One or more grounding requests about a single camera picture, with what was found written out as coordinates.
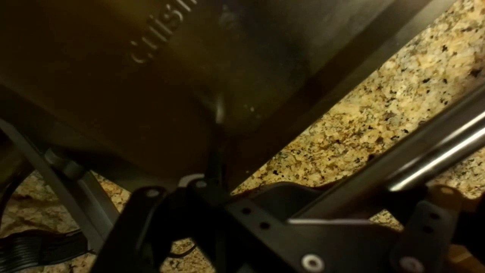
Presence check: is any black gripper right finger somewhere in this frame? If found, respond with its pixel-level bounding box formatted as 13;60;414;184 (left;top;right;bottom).
392;197;462;273

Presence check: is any steel Cuisinart contact grill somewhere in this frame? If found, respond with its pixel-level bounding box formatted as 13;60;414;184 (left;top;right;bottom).
0;0;485;273

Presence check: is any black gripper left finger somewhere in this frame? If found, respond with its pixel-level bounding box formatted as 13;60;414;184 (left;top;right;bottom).
91;172;330;273

